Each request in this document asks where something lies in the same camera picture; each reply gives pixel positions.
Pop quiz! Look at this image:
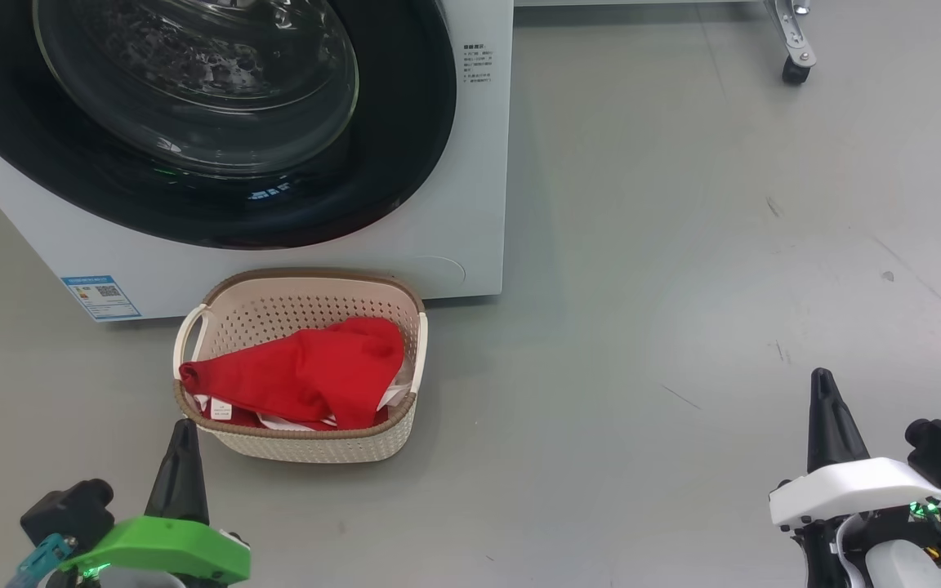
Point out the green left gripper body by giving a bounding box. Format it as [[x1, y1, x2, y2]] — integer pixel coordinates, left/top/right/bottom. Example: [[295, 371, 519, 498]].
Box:
[[56, 514, 252, 586]]

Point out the blue white energy label sticker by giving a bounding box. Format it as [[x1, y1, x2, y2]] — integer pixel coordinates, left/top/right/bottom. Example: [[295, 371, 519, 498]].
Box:
[[60, 275, 142, 322]]

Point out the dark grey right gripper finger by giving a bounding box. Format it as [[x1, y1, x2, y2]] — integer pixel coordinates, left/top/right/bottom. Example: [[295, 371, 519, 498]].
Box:
[[805, 367, 872, 475]]

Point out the cream perforated laundry basket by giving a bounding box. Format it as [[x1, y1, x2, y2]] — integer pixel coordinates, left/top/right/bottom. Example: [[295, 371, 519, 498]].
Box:
[[172, 268, 429, 464]]

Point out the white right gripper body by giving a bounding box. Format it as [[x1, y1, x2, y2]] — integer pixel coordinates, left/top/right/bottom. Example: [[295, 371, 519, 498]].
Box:
[[769, 457, 941, 529]]

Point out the left camera cable teal connector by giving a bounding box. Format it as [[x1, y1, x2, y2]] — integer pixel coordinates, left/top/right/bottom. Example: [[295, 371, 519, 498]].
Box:
[[5, 535, 77, 588]]

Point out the plain red garment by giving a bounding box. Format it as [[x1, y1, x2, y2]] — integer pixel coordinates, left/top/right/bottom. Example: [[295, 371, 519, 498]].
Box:
[[179, 317, 404, 427]]

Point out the white front-load washing machine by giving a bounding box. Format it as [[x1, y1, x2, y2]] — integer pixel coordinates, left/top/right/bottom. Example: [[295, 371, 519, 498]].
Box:
[[0, 0, 515, 322]]

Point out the black glass washing machine door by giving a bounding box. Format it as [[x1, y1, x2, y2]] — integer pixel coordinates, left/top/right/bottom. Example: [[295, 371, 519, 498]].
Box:
[[0, 0, 457, 250]]

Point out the metal leg with black caster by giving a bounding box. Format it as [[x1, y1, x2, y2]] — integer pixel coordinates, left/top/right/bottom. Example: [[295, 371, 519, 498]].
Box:
[[765, 0, 817, 85]]

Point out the red jersey with white tag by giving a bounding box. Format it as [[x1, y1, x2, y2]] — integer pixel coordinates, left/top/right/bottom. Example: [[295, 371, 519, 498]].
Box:
[[193, 372, 406, 432]]

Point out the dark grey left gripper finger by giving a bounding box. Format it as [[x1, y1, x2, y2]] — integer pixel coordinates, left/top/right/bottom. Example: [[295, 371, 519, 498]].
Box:
[[145, 419, 212, 526]]

